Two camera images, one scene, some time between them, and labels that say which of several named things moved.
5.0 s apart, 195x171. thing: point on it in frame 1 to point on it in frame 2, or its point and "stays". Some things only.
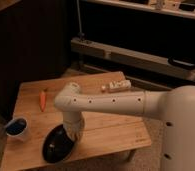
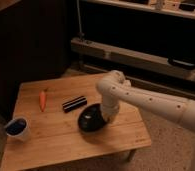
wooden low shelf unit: x=147 y=41 stays
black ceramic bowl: x=57 y=145 to x=92 y=119
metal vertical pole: x=80 y=34 stays
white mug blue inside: x=17 y=130 stays
